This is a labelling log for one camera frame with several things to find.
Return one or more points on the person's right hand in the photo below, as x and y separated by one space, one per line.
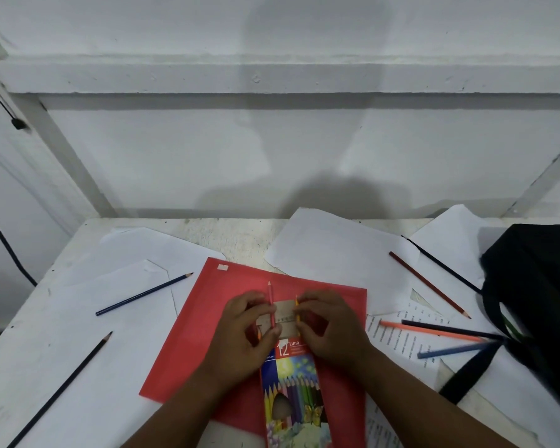
343 338

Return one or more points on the person's left thumb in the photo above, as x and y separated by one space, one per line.
270 339

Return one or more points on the colourful coloured pencil box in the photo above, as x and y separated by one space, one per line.
296 396

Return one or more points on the dark navy coloured pencil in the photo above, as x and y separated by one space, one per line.
443 265

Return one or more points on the person's left forearm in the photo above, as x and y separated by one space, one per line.
182 415

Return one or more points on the person's right forearm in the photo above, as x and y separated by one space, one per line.
415 405

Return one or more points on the orange coloured pencil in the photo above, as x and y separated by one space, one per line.
429 330

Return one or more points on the printed text paper sheet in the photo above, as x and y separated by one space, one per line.
401 349

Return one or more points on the large white paper sheet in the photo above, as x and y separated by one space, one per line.
74 340

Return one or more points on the black coloured pencil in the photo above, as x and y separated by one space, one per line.
60 389
452 329

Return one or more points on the light blue coloured pencil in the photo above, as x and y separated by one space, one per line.
452 350

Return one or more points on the yellow coloured pencil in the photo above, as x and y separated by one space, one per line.
297 308

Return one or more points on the red paper folder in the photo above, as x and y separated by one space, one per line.
200 335

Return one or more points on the person's left hand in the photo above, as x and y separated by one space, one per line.
233 345

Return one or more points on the black fabric bag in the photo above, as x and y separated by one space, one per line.
536 284

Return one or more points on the brown coloured pencil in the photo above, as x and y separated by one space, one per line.
429 285

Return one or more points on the red coloured pencil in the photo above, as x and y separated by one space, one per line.
271 303

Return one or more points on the person's right thumb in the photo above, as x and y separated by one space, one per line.
313 332

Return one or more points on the green coloured pencil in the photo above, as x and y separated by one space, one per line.
513 327

